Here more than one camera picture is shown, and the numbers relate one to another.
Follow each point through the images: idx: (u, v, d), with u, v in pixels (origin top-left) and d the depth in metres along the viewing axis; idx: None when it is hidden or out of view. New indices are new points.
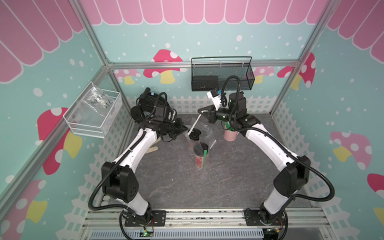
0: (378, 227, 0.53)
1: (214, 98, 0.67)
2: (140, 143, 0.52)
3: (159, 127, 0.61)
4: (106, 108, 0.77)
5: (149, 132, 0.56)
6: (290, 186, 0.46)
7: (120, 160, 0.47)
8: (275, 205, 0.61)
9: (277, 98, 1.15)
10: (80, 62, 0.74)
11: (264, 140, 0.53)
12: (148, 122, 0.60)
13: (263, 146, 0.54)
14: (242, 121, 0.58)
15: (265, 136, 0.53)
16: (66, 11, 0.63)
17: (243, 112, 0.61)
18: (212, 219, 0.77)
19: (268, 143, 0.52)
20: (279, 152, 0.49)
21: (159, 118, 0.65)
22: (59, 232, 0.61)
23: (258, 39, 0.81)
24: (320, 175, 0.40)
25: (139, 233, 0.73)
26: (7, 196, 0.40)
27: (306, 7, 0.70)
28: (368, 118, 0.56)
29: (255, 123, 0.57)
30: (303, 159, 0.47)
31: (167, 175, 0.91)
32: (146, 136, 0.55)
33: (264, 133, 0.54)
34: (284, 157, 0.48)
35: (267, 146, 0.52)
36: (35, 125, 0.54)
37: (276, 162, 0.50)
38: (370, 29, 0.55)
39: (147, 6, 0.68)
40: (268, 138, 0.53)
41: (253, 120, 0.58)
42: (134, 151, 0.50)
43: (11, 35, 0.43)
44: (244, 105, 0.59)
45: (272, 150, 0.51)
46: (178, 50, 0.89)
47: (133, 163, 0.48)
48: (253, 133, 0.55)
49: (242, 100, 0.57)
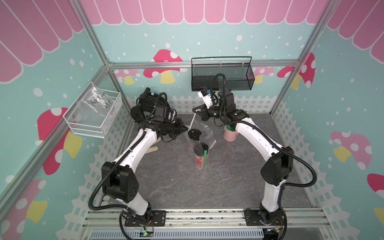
0: (378, 227, 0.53)
1: (204, 97, 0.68)
2: (140, 143, 0.53)
3: (159, 128, 0.61)
4: (106, 108, 0.77)
5: (149, 132, 0.56)
6: (276, 174, 0.50)
7: (120, 160, 0.47)
8: (271, 202, 0.63)
9: (277, 98, 1.15)
10: (80, 62, 0.74)
11: (252, 133, 0.56)
12: (148, 122, 0.61)
13: (251, 139, 0.57)
14: (231, 115, 0.61)
15: (253, 129, 0.56)
16: (66, 11, 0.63)
17: (232, 107, 0.65)
18: (212, 219, 0.77)
19: (256, 135, 0.55)
20: (265, 144, 0.52)
21: (159, 118, 0.66)
22: (59, 232, 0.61)
23: (258, 39, 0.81)
24: (302, 162, 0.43)
25: (139, 233, 0.73)
26: (8, 196, 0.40)
27: (306, 7, 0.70)
28: (368, 118, 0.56)
29: (244, 117, 0.60)
30: (287, 149, 0.50)
31: (167, 175, 0.91)
32: (146, 136, 0.55)
33: (251, 126, 0.57)
34: (270, 148, 0.51)
35: (254, 139, 0.56)
36: (35, 125, 0.54)
37: (263, 152, 0.54)
38: (370, 29, 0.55)
39: (147, 6, 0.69)
40: (256, 130, 0.56)
41: (242, 114, 0.61)
42: (134, 151, 0.50)
43: (10, 35, 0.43)
44: (232, 100, 0.63)
45: (258, 142, 0.54)
46: (178, 51, 0.89)
47: (133, 163, 0.48)
48: (242, 126, 0.58)
49: (229, 96, 0.61)
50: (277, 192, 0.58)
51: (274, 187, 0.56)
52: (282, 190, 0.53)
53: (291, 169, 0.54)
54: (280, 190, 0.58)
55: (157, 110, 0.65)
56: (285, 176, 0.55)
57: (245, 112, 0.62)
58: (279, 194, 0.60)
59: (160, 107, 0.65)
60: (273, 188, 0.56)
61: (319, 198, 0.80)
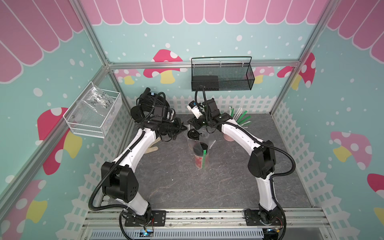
0: (378, 227, 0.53)
1: (192, 109, 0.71)
2: (139, 142, 0.53)
3: (158, 127, 0.61)
4: (106, 108, 0.77)
5: (148, 131, 0.57)
6: (260, 167, 0.54)
7: (120, 160, 0.47)
8: (266, 198, 0.64)
9: (277, 98, 1.15)
10: (80, 62, 0.74)
11: (235, 132, 0.61)
12: (147, 122, 0.60)
13: (236, 137, 0.63)
14: (217, 118, 0.67)
15: (236, 128, 0.62)
16: (65, 10, 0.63)
17: (217, 112, 0.72)
18: (212, 219, 0.77)
19: (239, 133, 0.60)
20: (247, 140, 0.58)
21: (158, 118, 0.66)
22: (58, 232, 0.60)
23: (258, 40, 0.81)
24: (285, 153, 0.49)
25: (139, 233, 0.73)
26: (8, 196, 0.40)
27: (306, 6, 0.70)
28: (368, 118, 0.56)
29: (228, 119, 0.66)
30: (268, 142, 0.55)
31: (167, 175, 0.91)
32: (145, 136, 0.55)
33: (235, 126, 0.63)
34: (252, 143, 0.56)
35: (238, 137, 0.61)
36: (35, 125, 0.54)
37: (247, 148, 0.59)
38: (370, 29, 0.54)
39: (147, 6, 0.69)
40: (239, 129, 0.61)
41: (226, 117, 0.67)
42: (133, 151, 0.50)
43: (10, 35, 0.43)
44: (215, 106, 0.71)
45: (242, 139, 0.59)
46: (178, 50, 0.89)
47: (133, 163, 0.48)
48: (226, 127, 0.64)
49: (211, 102, 0.69)
50: (268, 186, 0.60)
51: (263, 181, 0.59)
52: (273, 182, 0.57)
53: (274, 160, 0.58)
54: (270, 185, 0.61)
55: (156, 110, 0.66)
56: (271, 169, 0.59)
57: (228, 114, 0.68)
58: (271, 189, 0.62)
59: (159, 107, 0.65)
60: (264, 182, 0.59)
61: (319, 198, 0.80)
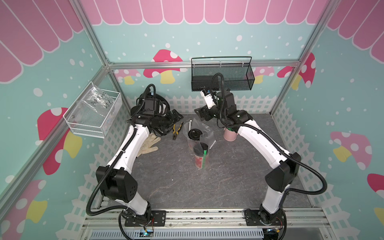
0: (378, 227, 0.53)
1: (206, 97, 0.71)
2: (133, 140, 0.50)
3: (150, 122, 0.57)
4: (106, 108, 0.77)
5: (140, 129, 0.53)
6: (282, 182, 0.47)
7: (113, 163, 0.45)
8: (273, 205, 0.62)
9: (277, 98, 1.15)
10: (80, 62, 0.74)
11: (257, 138, 0.52)
12: (138, 117, 0.57)
13: (256, 143, 0.53)
14: (233, 117, 0.56)
15: (258, 133, 0.52)
16: (65, 10, 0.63)
17: (232, 109, 0.59)
18: (212, 219, 0.77)
19: (261, 140, 0.51)
20: (272, 151, 0.49)
21: (150, 111, 0.62)
22: (59, 232, 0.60)
23: (258, 40, 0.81)
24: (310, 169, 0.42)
25: (139, 233, 0.73)
26: (8, 195, 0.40)
27: (306, 7, 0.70)
28: (367, 118, 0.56)
29: (247, 120, 0.55)
30: (295, 156, 0.48)
31: (167, 175, 0.91)
32: (137, 133, 0.52)
33: (257, 130, 0.53)
34: (277, 154, 0.48)
35: (260, 144, 0.52)
36: (35, 125, 0.54)
37: (270, 159, 0.51)
38: (370, 29, 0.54)
39: (147, 6, 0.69)
40: (261, 135, 0.52)
41: (245, 116, 0.56)
42: (127, 151, 0.48)
43: (10, 35, 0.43)
44: (232, 101, 0.58)
45: (265, 148, 0.51)
46: (178, 51, 0.89)
47: (128, 164, 0.47)
48: (246, 129, 0.54)
49: (228, 97, 0.55)
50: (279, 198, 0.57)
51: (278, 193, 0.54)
52: (286, 195, 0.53)
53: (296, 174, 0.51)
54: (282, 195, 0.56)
55: (147, 104, 0.62)
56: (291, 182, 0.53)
57: (249, 114, 0.57)
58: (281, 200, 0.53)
59: (150, 100, 0.61)
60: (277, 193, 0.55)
61: (319, 198, 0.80)
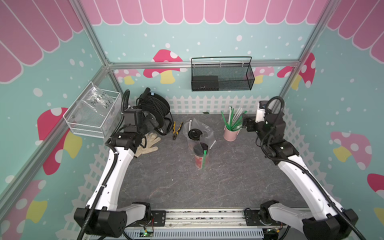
0: (378, 227, 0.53)
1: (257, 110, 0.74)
2: (114, 169, 0.44)
3: (134, 140, 0.50)
4: (106, 108, 0.77)
5: (122, 153, 0.46)
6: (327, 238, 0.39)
7: (94, 202, 0.39)
8: (282, 218, 0.59)
9: (277, 98, 1.15)
10: (80, 62, 0.74)
11: (301, 178, 0.45)
12: (119, 137, 0.49)
13: (300, 184, 0.46)
14: (276, 147, 0.52)
15: (303, 173, 0.46)
16: (65, 11, 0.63)
17: (279, 137, 0.54)
18: (212, 219, 0.77)
19: (307, 183, 0.44)
20: (318, 198, 0.42)
21: (132, 129, 0.54)
22: (58, 232, 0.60)
23: (258, 40, 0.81)
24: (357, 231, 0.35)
25: (139, 233, 0.73)
26: (8, 195, 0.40)
27: (306, 7, 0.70)
28: (367, 118, 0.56)
29: (290, 154, 0.50)
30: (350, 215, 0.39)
31: (167, 175, 0.91)
32: (118, 160, 0.45)
33: (302, 170, 0.47)
34: (325, 205, 0.40)
35: (305, 187, 0.45)
36: (35, 125, 0.54)
37: (314, 207, 0.43)
38: (370, 29, 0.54)
39: (147, 6, 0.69)
40: (307, 176, 0.45)
41: (289, 149, 0.51)
42: (108, 186, 0.41)
43: (10, 35, 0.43)
44: (282, 131, 0.52)
45: (310, 193, 0.43)
46: (178, 51, 0.89)
47: (111, 200, 0.40)
48: (289, 166, 0.48)
49: (280, 125, 0.50)
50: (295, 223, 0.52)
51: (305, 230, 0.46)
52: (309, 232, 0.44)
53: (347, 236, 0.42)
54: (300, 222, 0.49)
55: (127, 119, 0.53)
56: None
57: (294, 148, 0.52)
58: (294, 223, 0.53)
59: (129, 114, 0.53)
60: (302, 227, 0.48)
61: None
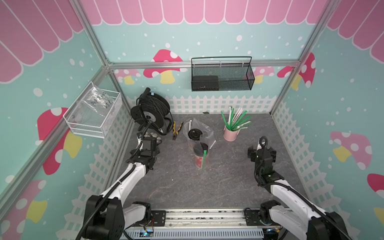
0: (377, 227, 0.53)
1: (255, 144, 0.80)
2: (130, 175, 0.53)
3: (148, 162, 0.62)
4: (106, 108, 0.77)
5: (139, 166, 0.57)
6: None
7: (109, 192, 0.45)
8: (281, 220, 0.60)
9: (277, 98, 1.15)
10: (80, 62, 0.74)
11: (287, 193, 0.54)
12: (137, 157, 0.63)
13: (289, 201, 0.53)
14: (266, 177, 0.63)
15: (288, 189, 0.55)
16: (65, 10, 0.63)
17: (268, 169, 0.66)
18: (212, 219, 0.77)
19: (292, 196, 0.52)
20: (303, 206, 0.48)
21: (148, 152, 0.67)
22: (58, 232, 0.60)
23: (258, 40, 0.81)
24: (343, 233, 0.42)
25: (139, 233, 0.73)
26: (8, 195, 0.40)
27: (306, 6, 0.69)
28: (367, 118, 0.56)
29: (278, 179, 0.61)
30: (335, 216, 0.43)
31: (167, 175, 0.91)
32: (135, 169, 0.56)
33: (286, 187, 0.56)
34: (309, 210, 0.46)
35: (291, 200, 0.52)
36: (35, 125, 0.54)
37: (303, 216, 0.48)
38: (370, 29, 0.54)
39: (147, 6, 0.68)
40: (291, 192, 0.54)
41: (276, 177, 0.62)
42: (123, 183, 0.49)
43: (10, 35, 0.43)
44: (270, 163, 0.64)
45: (296, 204, 0.50)
46: (178, 50, 0.89)
47: (122, 195, 0.46)
48: (276, 187, 0.58)
49: (267, 160, 0.62)
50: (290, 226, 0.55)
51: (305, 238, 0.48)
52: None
53: None
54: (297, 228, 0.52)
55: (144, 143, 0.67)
56: None
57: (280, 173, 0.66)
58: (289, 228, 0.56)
59: (147, 140, 0.66)
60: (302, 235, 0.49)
61: (319, 198, 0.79)
